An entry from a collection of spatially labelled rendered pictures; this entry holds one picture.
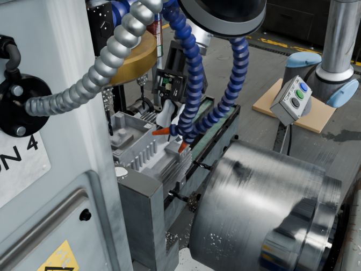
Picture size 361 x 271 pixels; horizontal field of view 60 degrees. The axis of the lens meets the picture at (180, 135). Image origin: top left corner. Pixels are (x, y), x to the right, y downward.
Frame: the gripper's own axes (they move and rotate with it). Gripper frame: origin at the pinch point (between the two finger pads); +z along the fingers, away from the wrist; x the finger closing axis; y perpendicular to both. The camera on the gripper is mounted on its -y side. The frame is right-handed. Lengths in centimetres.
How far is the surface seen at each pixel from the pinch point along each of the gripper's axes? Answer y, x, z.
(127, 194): 20.2, 4.3, 7.3
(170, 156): 1.9, 1.8, 4.0
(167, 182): 3.1, 3.2, 9.3
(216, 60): -102, -33, -25
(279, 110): -26.8, 17.0, -10.9
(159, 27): -38, -33, -27
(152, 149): 6.0, -0.8, 2.7
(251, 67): -103, -13, -26
